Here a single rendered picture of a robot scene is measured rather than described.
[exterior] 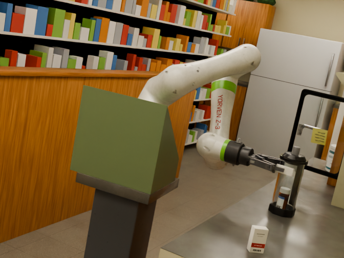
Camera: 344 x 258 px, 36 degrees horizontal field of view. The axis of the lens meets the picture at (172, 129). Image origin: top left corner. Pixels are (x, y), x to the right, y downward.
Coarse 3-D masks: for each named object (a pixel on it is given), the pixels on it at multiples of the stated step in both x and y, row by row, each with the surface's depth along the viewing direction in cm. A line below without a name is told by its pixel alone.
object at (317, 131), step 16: (304, 112) 269; (320, 112) 264; (336, 112) 259; (304, 128) 269; (320, 128) 264; (336, 128) 260; (304, 144) 270; (320, 144) 265; (336, 144) 260; (320, 160) 265; (336, 160) 260
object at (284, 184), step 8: (296, 168) 199; (304, 168) 202; (280, 176) 202; (288, 176) 200; (296, 176) 200; (280, 184) 202; (288, 184) 200; (296, 184) 201; (280, 192) 202; (288, 192) 201; (296, 192) 202; (272, 200) 206; (280, 200) 202; (288, 200) 202; (288, 208) 202
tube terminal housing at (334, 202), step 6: (342, 162) 229; (342, 168) 229; (342, 174) 229; (342, 180) 229; (336, 186) 231; (342, 186) 229; (336, 192) 231; (342, 192) 230; (336, 198) 231; (342, 198) 230; (336, 204) 231; (342, 204) 230
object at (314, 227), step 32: (256, 192) 229; (320, 192) 250; (224, 224) 182; (256, 224) 188; (288, 224) 195; (320, 224) 202; (160, 256) 153; (192, 256) 151; (224, 256) 155; (256, 256) 160; (288, 256) 164; (320, 256) 170
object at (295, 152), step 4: (296, 148) 201; (288, 152) 204; (292, 152) 202; (296, 152) 201; (284, 156) 201; (288, 156) 200; (292, 156) 200; (296, 156) 199; (300, 156) 201; (304, 156) 202; (296, 160) 199; (300, 160) 199; (304, 160) 200
